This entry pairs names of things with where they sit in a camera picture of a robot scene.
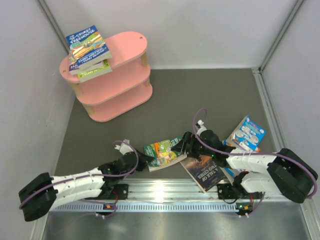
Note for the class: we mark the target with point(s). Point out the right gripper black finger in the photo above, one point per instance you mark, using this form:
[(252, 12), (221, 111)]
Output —
[(186, 139), (186, 150)]

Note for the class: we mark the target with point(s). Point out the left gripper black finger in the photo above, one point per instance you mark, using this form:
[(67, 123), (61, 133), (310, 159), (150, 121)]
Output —
[(141, 166), (144, 159)]

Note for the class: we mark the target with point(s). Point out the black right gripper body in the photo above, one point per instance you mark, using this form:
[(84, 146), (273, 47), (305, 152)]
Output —
[(199, 149)]

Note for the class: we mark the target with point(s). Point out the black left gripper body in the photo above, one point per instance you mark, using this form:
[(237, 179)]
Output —
[(132, 169)]

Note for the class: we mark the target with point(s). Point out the green 104-Storey Treehouse book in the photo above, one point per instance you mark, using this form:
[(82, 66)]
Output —
[(162, 154)]

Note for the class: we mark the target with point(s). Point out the dark Tale of Two Cities book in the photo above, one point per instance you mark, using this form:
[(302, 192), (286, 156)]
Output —
[(203, 171)]

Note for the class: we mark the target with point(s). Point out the lime 65-Storey Treehouse book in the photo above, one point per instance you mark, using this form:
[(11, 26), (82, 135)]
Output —
[(88, 75)]

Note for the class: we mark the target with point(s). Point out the blue 91-Storey Treehouse book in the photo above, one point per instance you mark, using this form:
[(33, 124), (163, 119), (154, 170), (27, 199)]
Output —
[(87, 48)]

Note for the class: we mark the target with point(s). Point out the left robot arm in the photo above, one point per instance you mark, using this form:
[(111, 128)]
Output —
[(45, 193)]

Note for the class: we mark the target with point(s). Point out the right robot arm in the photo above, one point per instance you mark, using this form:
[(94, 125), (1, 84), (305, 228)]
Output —
[(280, 172)]

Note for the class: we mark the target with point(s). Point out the light blue maze activity book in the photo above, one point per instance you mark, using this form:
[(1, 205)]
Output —
[(246, 135)]

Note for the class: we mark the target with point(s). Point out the blue cartoon paperback book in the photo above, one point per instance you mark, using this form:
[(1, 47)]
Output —
[(230, 173)]

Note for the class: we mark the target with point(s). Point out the pink three-tier shelf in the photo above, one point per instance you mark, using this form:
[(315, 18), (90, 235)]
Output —
[(127, 86)]

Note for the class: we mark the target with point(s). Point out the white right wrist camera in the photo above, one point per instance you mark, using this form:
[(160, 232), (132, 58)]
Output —
[(200, 127)]

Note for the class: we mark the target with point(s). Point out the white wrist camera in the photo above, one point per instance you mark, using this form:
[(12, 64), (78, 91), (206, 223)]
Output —
[(200, 127), (123, 146)]

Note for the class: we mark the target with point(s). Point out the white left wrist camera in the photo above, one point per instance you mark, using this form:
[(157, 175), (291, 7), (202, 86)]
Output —
[(123, 146)]

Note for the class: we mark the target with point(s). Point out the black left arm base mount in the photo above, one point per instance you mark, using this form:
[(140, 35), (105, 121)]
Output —
[(116, 192)]

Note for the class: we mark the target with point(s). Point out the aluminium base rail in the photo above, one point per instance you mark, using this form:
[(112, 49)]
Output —
[(172, 195)]

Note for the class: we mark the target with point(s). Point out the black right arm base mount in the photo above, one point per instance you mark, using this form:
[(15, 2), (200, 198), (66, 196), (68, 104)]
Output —
[(227, 193)]

